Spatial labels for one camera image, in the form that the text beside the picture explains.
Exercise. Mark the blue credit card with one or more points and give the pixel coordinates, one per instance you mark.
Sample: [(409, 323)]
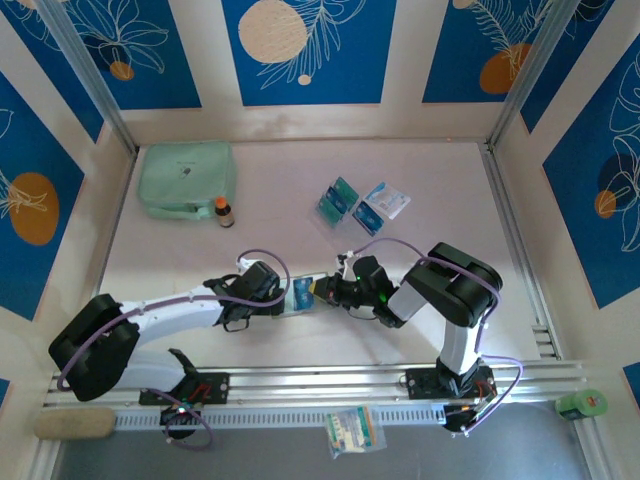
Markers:
[(338, 195), (303, 294), (367, 218)]

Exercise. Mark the blue tissue packets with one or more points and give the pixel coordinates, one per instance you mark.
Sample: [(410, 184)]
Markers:
[(348, 216)]

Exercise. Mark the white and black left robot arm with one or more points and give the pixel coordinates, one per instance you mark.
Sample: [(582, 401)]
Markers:
[(175, 317)]

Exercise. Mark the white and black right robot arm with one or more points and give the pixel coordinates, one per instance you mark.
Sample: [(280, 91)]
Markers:
[(462, 345)]

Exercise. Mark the teal credit card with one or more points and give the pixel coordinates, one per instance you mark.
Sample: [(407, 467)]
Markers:
[(345, 186), (332, 205)]

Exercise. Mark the brown bottle with orange cap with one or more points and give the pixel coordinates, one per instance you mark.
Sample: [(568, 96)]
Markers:
[(225, 215)]

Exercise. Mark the white and blue gauze packet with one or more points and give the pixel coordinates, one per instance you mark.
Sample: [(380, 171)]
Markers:
[(387, 200)]

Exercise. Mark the clear plastic bag of supplies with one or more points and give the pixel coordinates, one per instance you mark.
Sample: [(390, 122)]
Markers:
[(355, 430)]

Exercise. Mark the mint green zip pouch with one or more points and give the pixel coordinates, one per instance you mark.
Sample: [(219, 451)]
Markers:
[(185, 175)]

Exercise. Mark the beige foam pad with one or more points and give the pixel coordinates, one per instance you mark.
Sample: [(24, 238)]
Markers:
[(75, 424)]

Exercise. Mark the green tape roll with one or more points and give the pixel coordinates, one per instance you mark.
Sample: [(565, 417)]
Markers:
[(582, 404)]

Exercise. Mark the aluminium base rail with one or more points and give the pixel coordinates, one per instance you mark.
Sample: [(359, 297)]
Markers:
[(320, 382)]

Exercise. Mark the aluminium table side rail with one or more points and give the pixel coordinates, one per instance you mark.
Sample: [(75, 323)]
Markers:
[(512, 225)]

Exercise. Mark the aluminium frame post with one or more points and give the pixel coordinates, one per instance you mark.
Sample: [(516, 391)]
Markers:
[(529, 75), (91, 75)]

